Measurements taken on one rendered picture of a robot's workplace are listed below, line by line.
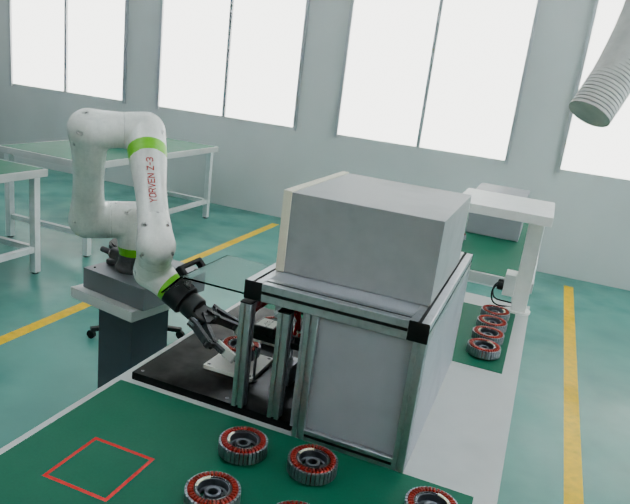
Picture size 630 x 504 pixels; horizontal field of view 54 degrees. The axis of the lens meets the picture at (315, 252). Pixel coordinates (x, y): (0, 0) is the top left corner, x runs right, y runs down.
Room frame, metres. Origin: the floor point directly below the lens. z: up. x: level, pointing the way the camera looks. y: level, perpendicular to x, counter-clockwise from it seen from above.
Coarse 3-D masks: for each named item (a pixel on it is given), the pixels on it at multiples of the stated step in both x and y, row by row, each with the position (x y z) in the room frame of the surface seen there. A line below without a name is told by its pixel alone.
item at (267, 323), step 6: (264, 318) 1.61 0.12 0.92; (258, 324) 1.56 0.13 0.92; (264, 324) 1.57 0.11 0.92; (270, 324) 1.57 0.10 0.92; (276, 324) 1.58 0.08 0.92; (258, 330) 1.55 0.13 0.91; (264, 330) 1.55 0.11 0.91; (270, 330) 1.54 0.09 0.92; (258, 336) 1.55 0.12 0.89; (264, 336) 1.54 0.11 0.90; (270, 336) 1.54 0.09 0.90; (270, 342) 1.54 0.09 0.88; (294, 348) 1.51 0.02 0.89
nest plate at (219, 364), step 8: (216, 360) 1.59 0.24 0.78; (224, 360) 1.60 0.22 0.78; (264, 360) 1.63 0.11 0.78; (272, 360) 1.64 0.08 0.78; (208, 368) 1.55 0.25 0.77; (216, 368) 1.55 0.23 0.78; (224, 368) 1.55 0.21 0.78; (232, 368) 1.56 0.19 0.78; (256, 368) 1.57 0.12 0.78; (264, 368) 1.59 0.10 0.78; (232, 376) 1.53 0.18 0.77; (256, 376) 1.54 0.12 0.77
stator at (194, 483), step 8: (208, 472) 1.09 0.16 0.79; (216, 472) 1.09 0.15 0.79; (192, 480) 1.06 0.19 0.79; (200, 480) 1.06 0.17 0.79; (208, 480) 1.07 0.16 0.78; (216, 480) 1.08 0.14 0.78; (224, 480) 1.07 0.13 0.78; (232, 480) 1.07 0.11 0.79; (184, 488) 1.03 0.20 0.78; (192, 488) 1.03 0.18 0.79; (200, 488) 1.06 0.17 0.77; (208, 488) 1.05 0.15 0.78; (216, 488) 1.05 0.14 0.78; (224, 488) 1.07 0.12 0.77; (232, 488) 1.05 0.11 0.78; (240, 488) 1.06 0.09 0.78; (184, 496) 1.02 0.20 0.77; (192, 496) 1.01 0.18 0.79; (200, 496) 1.02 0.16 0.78; (208, 496) 1.03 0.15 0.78; (216, 496) 1.03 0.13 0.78; (224, 496) 1.02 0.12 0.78; (232, 496) 1.02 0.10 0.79; (240, 496) 1.05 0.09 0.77
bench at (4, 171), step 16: (0, 160) 4.23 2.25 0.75; (0, 176) 3.77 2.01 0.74; (16, 176) 3.89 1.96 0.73; (32, 176) 4.01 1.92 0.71; (32, 192) 4.08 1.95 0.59; (32, 208) 4.08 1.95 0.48; (32, 224) 4.08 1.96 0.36; (0, 240) 4.19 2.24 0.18; (16, 240) 4.18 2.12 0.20; (32, 240) 4.08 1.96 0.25; (0, 256) 3.81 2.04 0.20; (16, 256) 3.93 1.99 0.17; (32, 256) 4.08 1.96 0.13; (32, 272) 4.09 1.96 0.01
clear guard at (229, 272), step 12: (216, 264) 1.60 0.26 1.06; (228, 264) 1.61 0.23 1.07; (240, 264) 1.62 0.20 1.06; (252, 264) 1.64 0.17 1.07; (264, 264) 1.65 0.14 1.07; (180, 276) 1.47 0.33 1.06; (192, 276) 1.48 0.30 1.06; (204, 276) 1.49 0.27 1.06; (216, 276) 1.50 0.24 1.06; (228, 276) 1.51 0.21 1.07; (240, 276) 1.53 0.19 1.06; (168, 288) 1.49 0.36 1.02; (228, 288) 1.43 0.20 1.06; (240, 288) 1.44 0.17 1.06
